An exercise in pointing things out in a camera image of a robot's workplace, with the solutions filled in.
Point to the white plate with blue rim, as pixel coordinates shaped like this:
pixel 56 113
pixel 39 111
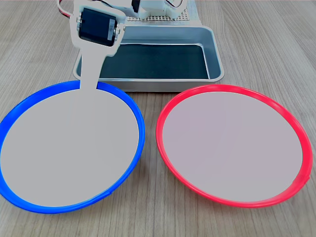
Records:
pixel 69 148

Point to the black mat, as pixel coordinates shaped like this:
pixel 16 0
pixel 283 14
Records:
pixel 160 61

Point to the steel tray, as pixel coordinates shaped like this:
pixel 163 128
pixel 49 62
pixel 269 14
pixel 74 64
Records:
pixel 160 85

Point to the white plate with red rim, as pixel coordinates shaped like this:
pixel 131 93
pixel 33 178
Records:
pixel 232 148

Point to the pale perforated base plate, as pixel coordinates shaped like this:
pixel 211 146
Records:
pixel 185 14

